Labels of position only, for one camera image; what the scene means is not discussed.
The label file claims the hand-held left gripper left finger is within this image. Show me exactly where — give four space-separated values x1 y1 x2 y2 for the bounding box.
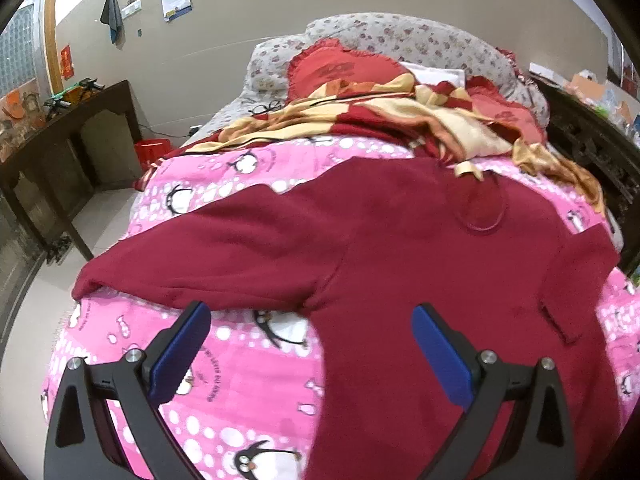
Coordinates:
44 301 213 480

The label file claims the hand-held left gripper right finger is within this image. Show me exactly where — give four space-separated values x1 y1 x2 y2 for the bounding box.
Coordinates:
411 303 578 480

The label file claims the dark red sweater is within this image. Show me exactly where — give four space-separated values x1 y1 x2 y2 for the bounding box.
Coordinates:
72 155 623 480

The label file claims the pink penguin print blanket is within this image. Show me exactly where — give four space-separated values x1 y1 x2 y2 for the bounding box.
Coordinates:
40 135 640 480

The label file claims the red plastic stool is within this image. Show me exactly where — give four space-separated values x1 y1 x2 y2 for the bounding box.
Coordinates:
133 137 171 173

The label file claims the red and yellow checked blanket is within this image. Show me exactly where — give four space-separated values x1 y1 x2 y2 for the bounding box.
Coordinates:
187 72 608 211

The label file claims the dark wooden desk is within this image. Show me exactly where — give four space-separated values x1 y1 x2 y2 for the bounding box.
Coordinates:
0 80 143 266

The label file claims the dark carved wooden headboard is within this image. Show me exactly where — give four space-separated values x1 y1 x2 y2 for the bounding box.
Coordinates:
530 77 640 281

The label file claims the green and black tool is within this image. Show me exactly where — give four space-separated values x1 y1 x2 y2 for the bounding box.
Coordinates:
44 78 106 111

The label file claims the orange clutter pile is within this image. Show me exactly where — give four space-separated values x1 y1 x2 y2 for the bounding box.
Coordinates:
0 91 43 161

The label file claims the white pillow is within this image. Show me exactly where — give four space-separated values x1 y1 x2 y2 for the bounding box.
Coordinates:
400 60 466 86

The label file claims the white paper sheet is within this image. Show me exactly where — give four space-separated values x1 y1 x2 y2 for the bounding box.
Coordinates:
529 62 567 84

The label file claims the dark hanging cloth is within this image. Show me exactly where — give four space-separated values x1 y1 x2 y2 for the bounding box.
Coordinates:
100 0 123 46

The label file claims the window with wooden frame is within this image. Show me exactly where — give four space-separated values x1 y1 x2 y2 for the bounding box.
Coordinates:
0 0 56 96

